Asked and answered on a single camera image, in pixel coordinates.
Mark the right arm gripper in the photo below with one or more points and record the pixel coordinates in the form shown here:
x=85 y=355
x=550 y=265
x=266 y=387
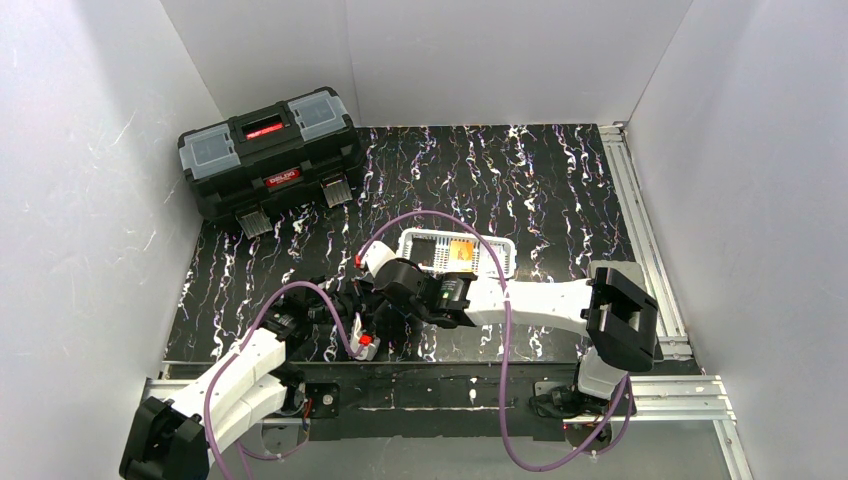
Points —
x=401 y=280

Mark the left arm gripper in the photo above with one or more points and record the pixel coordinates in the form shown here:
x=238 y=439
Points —
x=346 y=307

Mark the black VIP card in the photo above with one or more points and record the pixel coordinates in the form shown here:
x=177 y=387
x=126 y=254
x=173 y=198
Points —
x=423 y=251

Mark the white plastic basket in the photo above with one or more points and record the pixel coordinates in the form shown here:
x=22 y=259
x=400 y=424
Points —
x=438 y=251

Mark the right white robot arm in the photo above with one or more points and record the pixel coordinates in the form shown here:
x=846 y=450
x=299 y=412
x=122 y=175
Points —
x=616 y=314

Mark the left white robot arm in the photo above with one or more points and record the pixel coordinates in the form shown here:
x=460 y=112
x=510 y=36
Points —
x=185 y=434

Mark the orange credit card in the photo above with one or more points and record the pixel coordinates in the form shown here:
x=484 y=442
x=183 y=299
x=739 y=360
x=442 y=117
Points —
x=461 y=252

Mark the black red toolbox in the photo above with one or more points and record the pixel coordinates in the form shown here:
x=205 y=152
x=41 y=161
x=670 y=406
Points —
x=248 y=170

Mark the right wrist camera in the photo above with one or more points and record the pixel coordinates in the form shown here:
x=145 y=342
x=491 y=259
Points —
x=374 y=257

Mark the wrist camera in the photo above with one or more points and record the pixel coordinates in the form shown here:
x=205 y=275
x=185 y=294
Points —
x=374 y=257
x=364 y=346

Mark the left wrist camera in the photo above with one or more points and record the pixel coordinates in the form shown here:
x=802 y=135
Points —
x=364 y=346

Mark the aluminium frame rail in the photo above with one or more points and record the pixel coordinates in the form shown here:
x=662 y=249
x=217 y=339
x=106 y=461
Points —
x=566 y=194

